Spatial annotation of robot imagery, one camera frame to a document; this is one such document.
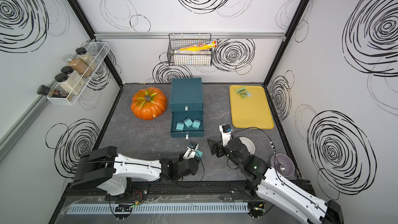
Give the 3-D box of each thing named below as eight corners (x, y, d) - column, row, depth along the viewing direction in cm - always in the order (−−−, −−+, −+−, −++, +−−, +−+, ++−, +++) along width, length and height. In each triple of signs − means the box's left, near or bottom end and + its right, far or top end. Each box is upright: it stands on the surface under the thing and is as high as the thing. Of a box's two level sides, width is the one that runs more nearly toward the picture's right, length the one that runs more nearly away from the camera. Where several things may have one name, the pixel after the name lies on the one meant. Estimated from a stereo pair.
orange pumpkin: (134, 123, 100) (127, 111, 90) (142, 99, 113) (136, 87, 103) (165, 123, 100) (161, 111, 90) (169, 99, 113) (166, 87, 103)
